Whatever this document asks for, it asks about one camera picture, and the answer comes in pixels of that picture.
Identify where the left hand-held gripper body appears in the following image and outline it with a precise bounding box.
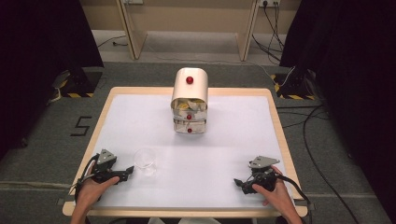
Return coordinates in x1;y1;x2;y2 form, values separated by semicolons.
91;148;126;185

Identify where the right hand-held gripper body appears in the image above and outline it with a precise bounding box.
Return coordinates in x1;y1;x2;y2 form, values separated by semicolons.
246;155;281;193

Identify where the person's right hand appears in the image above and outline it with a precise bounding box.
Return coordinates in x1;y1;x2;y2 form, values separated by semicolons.
251;164;297;217

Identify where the person's left hand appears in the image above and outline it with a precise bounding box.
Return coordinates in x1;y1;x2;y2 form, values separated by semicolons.
75;161;121;217

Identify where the clear glass cup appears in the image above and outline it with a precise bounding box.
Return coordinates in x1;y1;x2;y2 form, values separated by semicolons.
134;147;157;172

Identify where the white table mat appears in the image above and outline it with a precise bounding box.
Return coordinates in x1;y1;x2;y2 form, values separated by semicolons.
88;93;295;210

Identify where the wooden table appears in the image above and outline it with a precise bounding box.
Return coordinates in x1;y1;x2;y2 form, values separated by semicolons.
62;86;309;218

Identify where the pile of yellow white packets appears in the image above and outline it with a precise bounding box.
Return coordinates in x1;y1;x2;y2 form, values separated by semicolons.
172;98;207;112

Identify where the hazard-striped stand base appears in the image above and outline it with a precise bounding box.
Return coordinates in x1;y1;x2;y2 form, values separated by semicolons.
269;65;318;101
47;66;105;104

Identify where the white mini drawer cabinet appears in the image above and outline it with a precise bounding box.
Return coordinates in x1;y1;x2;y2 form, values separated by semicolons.
170;66;209;135

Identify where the black curtain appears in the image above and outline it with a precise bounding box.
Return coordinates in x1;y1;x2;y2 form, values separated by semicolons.
278;0;396;224
0;0;105;161

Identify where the light wooden desk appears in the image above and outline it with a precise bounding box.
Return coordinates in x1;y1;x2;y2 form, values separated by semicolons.
115;0;261;63

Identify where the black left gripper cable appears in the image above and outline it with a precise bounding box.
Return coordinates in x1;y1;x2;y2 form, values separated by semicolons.
74;154;100;203

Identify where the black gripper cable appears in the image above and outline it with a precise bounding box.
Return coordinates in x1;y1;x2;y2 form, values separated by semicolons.
74;154;100;203
275;173;313;224

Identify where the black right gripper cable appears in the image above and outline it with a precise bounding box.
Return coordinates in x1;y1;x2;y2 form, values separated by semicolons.
275;173;313;224

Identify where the long black floor cable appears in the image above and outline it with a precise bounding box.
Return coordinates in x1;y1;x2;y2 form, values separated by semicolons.
276;104;361;224

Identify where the bundle of black cables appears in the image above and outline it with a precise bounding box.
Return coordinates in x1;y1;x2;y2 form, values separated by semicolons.
250;2;286;63

